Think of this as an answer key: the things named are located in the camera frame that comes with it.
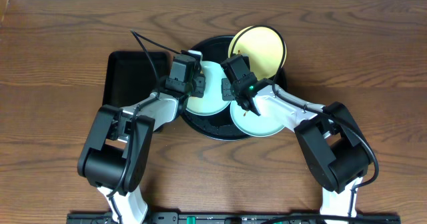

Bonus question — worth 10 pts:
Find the mint plate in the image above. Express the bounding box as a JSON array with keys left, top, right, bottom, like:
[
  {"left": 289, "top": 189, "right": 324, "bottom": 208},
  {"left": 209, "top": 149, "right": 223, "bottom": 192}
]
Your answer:
[
  {"left": 186, "top": 61, "right": 230, "bottom": 116},
  {"left": 230, "top": 101, "right": 284, "bottom": 137}
]

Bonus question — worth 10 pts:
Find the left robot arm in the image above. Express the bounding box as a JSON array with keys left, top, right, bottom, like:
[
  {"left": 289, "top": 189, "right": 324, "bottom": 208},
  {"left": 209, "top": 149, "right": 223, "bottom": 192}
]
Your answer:
[{"left": 77, "top": 50, "right": 204, "bottom": 223}]

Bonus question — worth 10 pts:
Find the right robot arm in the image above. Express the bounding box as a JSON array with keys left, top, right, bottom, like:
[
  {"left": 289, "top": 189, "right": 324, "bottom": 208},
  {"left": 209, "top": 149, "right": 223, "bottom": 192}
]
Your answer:
[{"left": 221, "top": 55, "right": 379, "bottom": 223}]

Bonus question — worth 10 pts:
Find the black round tray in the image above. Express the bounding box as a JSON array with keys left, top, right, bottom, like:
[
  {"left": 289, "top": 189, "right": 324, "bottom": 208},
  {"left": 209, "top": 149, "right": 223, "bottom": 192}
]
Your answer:
[{"left": 179, "top": 35, "right": 288, "bottom": 141}]

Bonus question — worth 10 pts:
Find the black rectangular tray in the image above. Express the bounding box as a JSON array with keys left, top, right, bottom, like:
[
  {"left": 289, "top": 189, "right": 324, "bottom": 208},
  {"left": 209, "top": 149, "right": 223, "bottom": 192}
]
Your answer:
[{"left": 102, "top": 51, "right": 169, "bottom": 107}]

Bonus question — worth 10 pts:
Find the yellow plate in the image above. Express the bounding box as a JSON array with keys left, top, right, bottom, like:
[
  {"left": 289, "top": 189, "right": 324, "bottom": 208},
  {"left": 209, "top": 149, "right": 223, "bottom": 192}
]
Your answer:
[{"left": 228, "top": 25, "right": 287, "bottom": 80}]

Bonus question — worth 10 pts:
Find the right black cable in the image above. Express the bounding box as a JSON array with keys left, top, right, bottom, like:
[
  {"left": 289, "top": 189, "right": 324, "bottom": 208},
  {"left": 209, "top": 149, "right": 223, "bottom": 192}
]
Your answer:
[{"left": 230, "top": 24, "right": 380, "bottom": 218}]

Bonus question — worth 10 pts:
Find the black cable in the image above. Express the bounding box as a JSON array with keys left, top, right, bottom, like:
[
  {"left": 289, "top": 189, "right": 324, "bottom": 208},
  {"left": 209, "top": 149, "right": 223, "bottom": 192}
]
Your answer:
[
  {"left": 105, "top": 29, "right": 183, "bottom": 224},
  {"left": 230, "top": 24, "right": 380, "bottom": 218}
]

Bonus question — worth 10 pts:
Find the left black cable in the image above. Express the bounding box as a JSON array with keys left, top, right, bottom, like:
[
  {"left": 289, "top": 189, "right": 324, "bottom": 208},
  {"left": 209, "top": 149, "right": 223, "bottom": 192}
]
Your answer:
[{"left": 105, "top": 29, "right": 183, "bottom": 224}]

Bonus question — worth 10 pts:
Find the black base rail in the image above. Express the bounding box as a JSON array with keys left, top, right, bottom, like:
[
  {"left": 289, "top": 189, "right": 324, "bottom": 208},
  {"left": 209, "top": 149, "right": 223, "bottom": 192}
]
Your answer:
[{"left": 65, "top": 211, "right": 401, "bottom": 224}]

